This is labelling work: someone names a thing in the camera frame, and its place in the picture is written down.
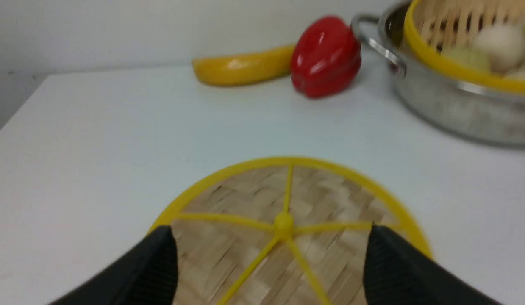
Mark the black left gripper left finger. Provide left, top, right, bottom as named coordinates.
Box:
left=52, top=225, right=179, bottom=305

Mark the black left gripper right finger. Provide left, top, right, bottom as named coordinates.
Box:
left=364, top=225, right=497, bottom=305

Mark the yellow rimmed woven steamer lid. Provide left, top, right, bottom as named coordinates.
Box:
left=152, top=156, right=432, bottom=305

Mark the yellow rimmed bamboo steamer basket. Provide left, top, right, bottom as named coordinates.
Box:
left=403, top=0, right=525, bottom=95

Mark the stainless steel pot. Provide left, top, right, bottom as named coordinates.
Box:
left=351, top=0, right=525, bottom=149

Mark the red bell pepper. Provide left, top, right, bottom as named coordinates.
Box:
left=291, top=15, right=362, bottom=99

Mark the green round bun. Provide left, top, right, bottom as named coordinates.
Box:
left=440, top=46, right=491, bottom=72

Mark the yellow squash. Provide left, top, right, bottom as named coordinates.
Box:
left=192, top=44, right=295, bottom=87

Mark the white round bun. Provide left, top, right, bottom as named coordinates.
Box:
left=471, top=24, right=525, bottom=73

